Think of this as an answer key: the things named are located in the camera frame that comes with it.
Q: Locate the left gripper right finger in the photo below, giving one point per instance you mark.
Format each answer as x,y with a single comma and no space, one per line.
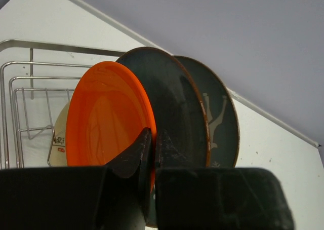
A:
215,197

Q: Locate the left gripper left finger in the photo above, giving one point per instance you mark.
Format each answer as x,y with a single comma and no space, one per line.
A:
112,196

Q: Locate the cream floral round plate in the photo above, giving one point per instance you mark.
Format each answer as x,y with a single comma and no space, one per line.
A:
57,153

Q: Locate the grey deer pattern plate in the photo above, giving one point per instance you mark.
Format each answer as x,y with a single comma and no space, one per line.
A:
221,113

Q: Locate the teal round ceramic plate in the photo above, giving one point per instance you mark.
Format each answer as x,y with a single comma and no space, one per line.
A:
183,139

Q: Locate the orange round plate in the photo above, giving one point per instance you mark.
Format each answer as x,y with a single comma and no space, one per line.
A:
108,110

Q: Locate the wire dish rack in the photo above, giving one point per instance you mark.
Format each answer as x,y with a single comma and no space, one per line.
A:
37,80

